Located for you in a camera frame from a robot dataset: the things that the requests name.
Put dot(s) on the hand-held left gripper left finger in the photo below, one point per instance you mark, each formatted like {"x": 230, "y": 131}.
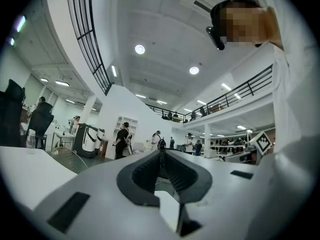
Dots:
{"x": 100, "y": 184}

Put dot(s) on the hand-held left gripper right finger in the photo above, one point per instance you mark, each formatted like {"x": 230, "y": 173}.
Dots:
{"x": 220, "y": 184}

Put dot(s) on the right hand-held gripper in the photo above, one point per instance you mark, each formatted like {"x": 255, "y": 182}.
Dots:
{"x": 263, "y": 144}

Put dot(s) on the white shoe shelf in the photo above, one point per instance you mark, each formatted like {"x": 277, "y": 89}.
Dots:
{"x": 232, "y": 150}

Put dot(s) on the row of dark shoes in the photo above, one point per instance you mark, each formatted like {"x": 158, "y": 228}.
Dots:
{"x": 228, "y": 142}

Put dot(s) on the dark white wheeled machine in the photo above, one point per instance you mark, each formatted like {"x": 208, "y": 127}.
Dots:
{"x": 82, "y": 144}
{"x": 100, "y": 136}

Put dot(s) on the black mezzanine railing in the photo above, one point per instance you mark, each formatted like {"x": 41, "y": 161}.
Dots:
{"x": 240, "y": 91}

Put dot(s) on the white side table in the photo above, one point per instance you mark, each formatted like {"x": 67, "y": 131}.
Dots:
{"x": 62, "y": 134}

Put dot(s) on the white bookcase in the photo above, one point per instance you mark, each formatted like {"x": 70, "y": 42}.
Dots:
{"x": 120, "y": 124}

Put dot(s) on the clear plastic bottle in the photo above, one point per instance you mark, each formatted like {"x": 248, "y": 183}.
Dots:
{"x": 30, "y": 140}

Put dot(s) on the round ceiling light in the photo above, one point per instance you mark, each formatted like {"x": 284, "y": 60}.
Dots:
{"x": 194, "y": 70}
{"x": 140, "y": 49}

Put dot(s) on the ceiling tube lights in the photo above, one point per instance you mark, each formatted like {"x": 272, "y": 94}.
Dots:
{"x": 62, "y": 83}

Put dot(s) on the black curved railing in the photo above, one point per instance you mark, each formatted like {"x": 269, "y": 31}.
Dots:
{"x": 85, "y": 34}

